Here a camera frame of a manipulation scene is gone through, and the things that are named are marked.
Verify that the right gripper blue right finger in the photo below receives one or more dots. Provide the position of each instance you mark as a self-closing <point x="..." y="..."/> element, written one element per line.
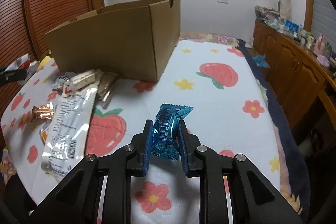
<point x="182" y="148"/>

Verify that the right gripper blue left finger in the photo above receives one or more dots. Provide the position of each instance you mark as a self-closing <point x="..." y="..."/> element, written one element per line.
<point x="148" y="137"/>

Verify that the blue foil snack packet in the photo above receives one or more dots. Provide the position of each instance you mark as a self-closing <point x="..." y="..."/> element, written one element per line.
<point x="165" y="142"/>

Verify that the copper foil snack packet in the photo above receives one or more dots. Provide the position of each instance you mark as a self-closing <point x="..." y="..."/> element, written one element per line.
<point x="45" y="112"/>

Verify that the silver pouch snack packet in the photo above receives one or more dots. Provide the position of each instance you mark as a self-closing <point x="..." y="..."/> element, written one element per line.
<point x="67" y="135"/>

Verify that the white floral fruit blanket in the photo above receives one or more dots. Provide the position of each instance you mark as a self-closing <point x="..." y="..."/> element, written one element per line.
<point x="209" y="86"/>

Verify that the white nougat bar packet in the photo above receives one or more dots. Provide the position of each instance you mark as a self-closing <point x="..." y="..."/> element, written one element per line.
<point x="82" y="80"/>

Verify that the clear wrapped cracker pack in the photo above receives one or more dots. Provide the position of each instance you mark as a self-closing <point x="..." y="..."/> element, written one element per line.
<point x="106" y="85"/>

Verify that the brown cardboard box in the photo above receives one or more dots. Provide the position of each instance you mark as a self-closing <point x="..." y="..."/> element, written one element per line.
<point x="133" y="39"/>

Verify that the floral quilt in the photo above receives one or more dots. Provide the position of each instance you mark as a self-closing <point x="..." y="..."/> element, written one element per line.
<point x="211" y="38"/>

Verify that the dark blue blanket edge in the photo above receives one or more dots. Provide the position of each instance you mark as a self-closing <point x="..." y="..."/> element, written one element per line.
<point x="294" y="178"/>

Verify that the wooden sideboard cabinet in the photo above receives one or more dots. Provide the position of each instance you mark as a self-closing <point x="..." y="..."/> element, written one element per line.
<point x="295" y="75"/>

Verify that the pink kettle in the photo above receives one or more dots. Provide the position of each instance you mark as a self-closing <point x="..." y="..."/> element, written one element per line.
<point x="319" y="46"/>

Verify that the grey window blind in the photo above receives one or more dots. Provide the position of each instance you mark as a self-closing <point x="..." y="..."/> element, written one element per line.
<point x="323" y="21"/>

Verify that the white wall switch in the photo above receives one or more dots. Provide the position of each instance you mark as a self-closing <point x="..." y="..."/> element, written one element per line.
<point x="223" y="1"/>

